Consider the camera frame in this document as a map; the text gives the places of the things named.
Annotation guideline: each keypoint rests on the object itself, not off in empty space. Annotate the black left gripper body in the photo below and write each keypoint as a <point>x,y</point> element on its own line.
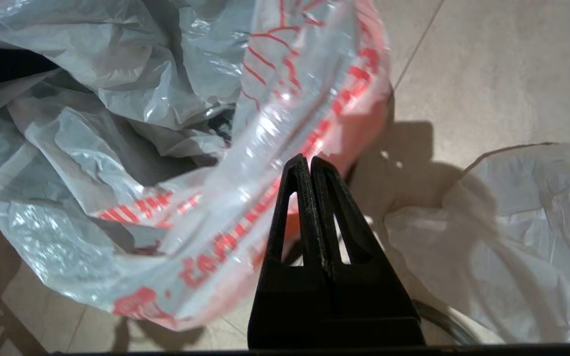
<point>3,66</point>

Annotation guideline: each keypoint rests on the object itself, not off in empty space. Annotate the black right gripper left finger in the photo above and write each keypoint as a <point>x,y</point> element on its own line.
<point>290,301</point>

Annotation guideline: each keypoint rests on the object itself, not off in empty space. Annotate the spare white red plastic bag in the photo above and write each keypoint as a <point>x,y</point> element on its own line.
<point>512,237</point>

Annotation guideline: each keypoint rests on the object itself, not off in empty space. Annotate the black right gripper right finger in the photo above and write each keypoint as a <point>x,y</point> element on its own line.
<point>369,296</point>

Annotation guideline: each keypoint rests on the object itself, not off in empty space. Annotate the white and red plastic bag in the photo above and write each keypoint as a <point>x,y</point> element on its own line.
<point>117,123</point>

